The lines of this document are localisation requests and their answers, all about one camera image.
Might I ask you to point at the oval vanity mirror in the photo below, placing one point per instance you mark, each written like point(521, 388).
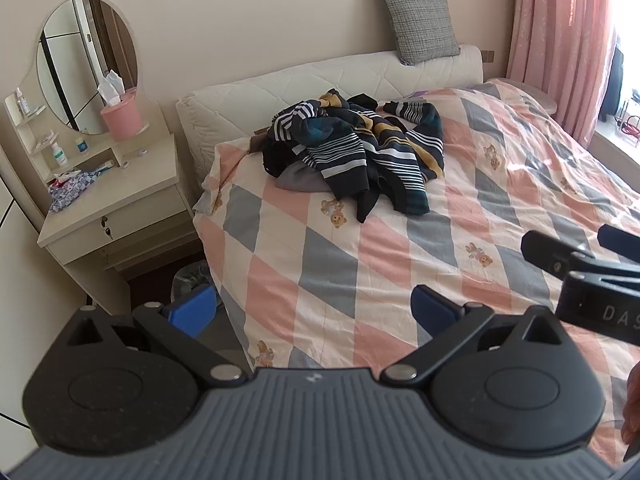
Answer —
point(82, 41)

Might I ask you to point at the person's right hand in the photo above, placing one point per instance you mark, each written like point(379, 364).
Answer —
point(631, 411)

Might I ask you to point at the navy teal striped sweater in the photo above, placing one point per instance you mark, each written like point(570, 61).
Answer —
point(361, 148)

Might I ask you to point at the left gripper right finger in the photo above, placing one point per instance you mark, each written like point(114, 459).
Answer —
point(451, 327)

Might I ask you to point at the small bottle on shelf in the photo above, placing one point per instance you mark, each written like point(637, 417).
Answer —
point(22, 102)

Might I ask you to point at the cream quilted headboard cushion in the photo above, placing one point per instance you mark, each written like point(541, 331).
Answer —
point(310, 90)

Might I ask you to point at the white pump bottle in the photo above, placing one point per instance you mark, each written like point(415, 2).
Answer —
point(59, 155)

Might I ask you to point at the floral patterned cloth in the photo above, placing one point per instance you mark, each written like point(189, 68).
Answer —
point(67, 188)

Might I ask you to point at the small white blue jar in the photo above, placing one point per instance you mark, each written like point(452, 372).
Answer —
point(82, 145)

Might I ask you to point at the pink curtain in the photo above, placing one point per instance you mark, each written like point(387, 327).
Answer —
point(564, 48)

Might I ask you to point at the black trash bin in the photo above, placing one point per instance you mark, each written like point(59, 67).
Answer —
point(193, 287)

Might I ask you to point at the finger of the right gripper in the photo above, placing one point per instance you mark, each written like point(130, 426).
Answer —
point(559, 259)
point(619, 241)

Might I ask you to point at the grey garment under sweater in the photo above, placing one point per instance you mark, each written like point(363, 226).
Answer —
point(300, 178)

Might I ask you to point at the grey plaid pillow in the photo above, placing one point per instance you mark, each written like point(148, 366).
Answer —
point(423, 30)

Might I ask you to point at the cream dressing table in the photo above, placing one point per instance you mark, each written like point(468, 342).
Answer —
point(139, 208)

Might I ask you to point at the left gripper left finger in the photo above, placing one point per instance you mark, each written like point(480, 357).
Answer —
point(175, 328)

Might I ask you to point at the pink grey checkered bedspread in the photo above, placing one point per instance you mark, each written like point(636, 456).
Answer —
point(305, 284)

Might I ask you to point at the pink tissue bucket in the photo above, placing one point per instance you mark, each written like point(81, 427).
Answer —
point(123, 120)

